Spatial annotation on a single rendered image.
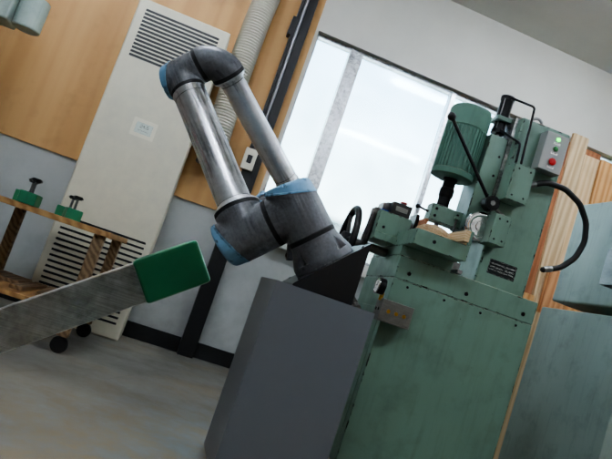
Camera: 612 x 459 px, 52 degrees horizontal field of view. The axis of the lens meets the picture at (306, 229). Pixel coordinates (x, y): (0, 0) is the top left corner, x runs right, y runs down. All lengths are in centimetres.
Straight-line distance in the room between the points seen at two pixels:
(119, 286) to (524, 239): 230
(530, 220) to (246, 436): 149
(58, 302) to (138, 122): 307
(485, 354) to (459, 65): 237
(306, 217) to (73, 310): 139
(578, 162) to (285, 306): 314
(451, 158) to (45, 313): 226
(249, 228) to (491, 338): 109
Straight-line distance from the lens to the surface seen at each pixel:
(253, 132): 219
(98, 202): 348
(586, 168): 460
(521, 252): 265
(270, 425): 177
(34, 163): 385
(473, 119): 266
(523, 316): 253
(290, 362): 175
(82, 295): 48
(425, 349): 239
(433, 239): 229
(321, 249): 181
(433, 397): 243
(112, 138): 351
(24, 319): 48
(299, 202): 182
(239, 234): 185
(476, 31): 449
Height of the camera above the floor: 52
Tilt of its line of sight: 6 degrees up
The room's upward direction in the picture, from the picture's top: 19 degrees clockwise
